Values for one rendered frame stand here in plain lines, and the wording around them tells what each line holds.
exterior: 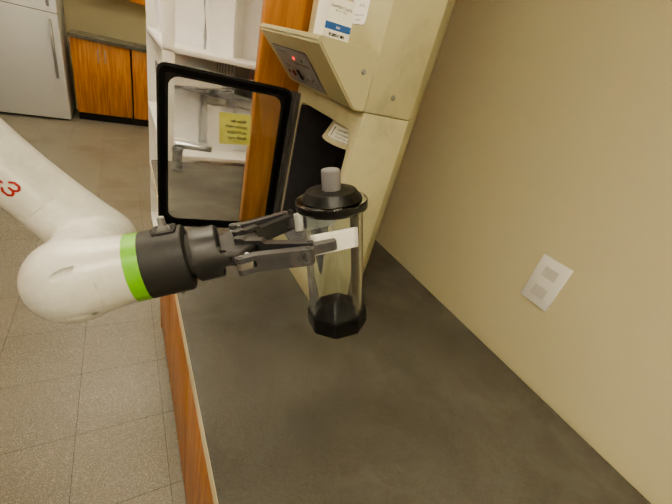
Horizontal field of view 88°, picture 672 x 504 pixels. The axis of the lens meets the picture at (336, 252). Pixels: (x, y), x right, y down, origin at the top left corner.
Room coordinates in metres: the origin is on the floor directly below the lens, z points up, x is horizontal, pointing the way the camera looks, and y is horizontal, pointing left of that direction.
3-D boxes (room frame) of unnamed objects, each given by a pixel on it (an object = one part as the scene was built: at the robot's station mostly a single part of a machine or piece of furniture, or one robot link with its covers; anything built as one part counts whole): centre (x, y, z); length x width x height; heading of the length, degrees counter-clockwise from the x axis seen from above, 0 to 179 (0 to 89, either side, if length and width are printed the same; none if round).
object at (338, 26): (0.72, 0.11, 1.54); 0.05 x 0.05 x 0.06; 30
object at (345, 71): (0.79, 0.16, 1.46); 0.32 x 0.11 x 0.10; 35
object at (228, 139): (0.86, 0.35, 1.19); 0.30 x 0.01 x 0.40; 118
